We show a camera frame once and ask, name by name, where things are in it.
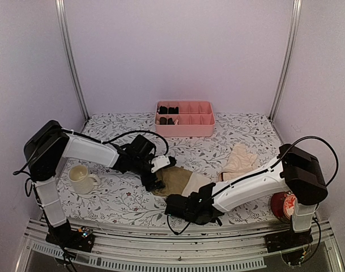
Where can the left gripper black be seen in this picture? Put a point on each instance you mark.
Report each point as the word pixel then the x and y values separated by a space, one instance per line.
pixel 146 182

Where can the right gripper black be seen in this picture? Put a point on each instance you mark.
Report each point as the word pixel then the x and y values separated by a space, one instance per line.
pixel 194 194

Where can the olive beige underwear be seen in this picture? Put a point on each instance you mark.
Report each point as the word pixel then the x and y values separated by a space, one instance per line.
pixel 177 180

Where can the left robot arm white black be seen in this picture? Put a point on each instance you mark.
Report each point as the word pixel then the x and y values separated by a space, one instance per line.
pixel 53 143

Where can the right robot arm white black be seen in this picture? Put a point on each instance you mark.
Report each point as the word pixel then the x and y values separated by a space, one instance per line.
pixel 293 170

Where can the black rolled underwear front left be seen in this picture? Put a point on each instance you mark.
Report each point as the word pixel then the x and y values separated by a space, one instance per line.
pixel 163 121

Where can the black rolled underwear front middle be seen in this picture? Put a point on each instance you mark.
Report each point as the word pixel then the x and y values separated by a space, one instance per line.
pixel 170 121

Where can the beige rolled underwear in box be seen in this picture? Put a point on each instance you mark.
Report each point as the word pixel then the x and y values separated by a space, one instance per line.
pixel 176 121

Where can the black rolled underwear back left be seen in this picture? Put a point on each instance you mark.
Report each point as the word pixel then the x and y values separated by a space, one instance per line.
pixel 163 110

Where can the black rolled underwear back middle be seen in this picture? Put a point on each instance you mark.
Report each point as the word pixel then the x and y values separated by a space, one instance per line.
pixel 171 110

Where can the peach underwear pile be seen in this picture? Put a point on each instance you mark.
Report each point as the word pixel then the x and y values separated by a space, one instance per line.
pixel 240 162

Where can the cream ceramic mug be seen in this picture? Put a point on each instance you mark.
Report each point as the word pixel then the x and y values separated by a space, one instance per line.
pixel 82 180

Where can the pink compartment organizer box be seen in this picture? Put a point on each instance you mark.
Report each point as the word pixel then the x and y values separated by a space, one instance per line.
pixel 196 119

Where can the floral patterned table mat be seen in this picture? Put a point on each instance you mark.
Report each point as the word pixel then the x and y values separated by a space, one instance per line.
pixel 121 198

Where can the red floral round tin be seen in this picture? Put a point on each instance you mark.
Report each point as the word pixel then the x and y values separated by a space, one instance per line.
pixel 282 206

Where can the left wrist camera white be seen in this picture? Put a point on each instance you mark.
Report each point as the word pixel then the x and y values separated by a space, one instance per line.
pixel 162 161

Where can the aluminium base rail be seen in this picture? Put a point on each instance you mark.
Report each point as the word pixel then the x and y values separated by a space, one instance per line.
pixel 123 247

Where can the right aluminium frame post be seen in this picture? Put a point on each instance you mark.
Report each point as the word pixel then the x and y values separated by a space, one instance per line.
pixel 292 35

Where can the aluminium frame post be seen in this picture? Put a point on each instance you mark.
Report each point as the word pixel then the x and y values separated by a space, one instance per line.
pixel 62 21
pixel 292 35

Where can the left aluminium frame post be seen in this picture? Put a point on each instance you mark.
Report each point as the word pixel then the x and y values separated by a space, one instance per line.
pixel 62 21

